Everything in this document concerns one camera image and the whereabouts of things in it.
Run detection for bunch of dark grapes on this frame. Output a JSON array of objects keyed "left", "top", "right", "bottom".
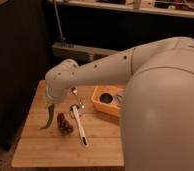
[{"left": 57, "top": 113, "right": 74, "bottom": 135}]

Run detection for orange plastic bin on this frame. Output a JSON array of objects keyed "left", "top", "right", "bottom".
[{"left": 91, "top": 86, "right": 124, "bottom": 117}]

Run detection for wooden table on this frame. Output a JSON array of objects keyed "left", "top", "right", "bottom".
[{"left": 12, "top": 81, "right": 124, "bottom": 168}]

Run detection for grey metal shelf rail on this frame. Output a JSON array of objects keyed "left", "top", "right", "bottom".
[{"left": 52, "top": 42, "right": 116, "bottom": 61}]

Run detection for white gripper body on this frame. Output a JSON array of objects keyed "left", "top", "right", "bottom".
[{"left": 45, "top": 87, "right": 67, "bottom": 105}]

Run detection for green pepper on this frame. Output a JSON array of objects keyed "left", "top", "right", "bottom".
[{"left": 40, "top": 104, "right": 55, "bottom": 130}]

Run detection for black round object in bin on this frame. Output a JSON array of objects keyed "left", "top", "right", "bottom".
[{"left": 100, "top": 93, "right": 113, "bottom": 104}]

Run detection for metal object in bin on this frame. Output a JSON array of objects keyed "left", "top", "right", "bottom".
[{"left": 116, "top": 93, "right": 123, "bottom": 106}]

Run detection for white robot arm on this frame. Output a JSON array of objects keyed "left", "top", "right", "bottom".
[{"left": 45, "top": 37, "right": 194, "bottom": 171}]

